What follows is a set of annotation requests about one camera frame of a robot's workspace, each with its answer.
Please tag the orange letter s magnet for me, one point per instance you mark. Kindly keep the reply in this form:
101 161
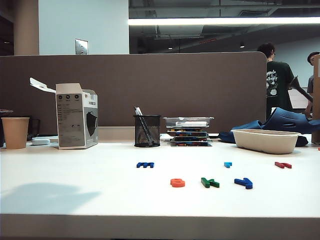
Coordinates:
177 183

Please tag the green letter k magnet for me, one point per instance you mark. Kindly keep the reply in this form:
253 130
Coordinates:
206 182

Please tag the blue letter y magnet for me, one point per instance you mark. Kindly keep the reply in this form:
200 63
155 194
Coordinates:
241 182

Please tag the blue letter m magnet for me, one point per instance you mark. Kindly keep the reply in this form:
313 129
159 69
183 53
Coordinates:
144 165

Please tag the light blue letter r magnet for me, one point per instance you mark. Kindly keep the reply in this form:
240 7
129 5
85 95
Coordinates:
227 164

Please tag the red letter h magnet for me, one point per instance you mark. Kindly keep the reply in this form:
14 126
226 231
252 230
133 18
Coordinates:
280 164

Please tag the black mesh pen holder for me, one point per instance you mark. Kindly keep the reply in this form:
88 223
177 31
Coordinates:
147 132

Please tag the white black pen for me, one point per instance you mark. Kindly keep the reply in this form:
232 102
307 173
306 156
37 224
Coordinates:
137 111

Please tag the clear plastic case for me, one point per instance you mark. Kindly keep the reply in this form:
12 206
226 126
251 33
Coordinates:
189 120

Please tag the brown desk partition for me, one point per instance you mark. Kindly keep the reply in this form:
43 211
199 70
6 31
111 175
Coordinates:
150 87

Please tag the blue foam shoes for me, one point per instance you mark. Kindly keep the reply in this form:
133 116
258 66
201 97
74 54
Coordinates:
225 137

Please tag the white grey mask box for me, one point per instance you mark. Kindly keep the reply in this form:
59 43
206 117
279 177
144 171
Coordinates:
71 120

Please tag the beige oval pulp tray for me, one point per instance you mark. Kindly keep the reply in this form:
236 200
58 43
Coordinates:
265 142

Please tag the ceiling light strip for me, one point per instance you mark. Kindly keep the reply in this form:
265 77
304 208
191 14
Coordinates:
225 21

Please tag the white earbud case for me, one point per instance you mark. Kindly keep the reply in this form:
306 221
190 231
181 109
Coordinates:
40 141

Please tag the person in dark green shirt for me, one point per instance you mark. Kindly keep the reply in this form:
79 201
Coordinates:
278 82

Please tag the dark translucent tumbler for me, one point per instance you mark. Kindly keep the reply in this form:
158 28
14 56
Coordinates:
34 128

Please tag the blue foam clog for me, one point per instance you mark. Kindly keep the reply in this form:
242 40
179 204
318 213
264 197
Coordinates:
287 120

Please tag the white board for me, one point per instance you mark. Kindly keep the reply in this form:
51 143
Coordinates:
298 103

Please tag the black angled bar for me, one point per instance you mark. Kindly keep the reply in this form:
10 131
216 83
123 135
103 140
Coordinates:
300 88

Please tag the brown paper cup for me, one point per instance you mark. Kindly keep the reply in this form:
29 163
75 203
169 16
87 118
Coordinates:
15 132

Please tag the brown cardboard box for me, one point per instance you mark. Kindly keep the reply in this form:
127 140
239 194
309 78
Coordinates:
316 112

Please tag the person in grey shirt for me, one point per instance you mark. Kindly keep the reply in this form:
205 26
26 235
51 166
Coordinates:
312 58

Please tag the metal wall plate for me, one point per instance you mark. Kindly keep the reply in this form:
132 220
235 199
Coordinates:
81 46

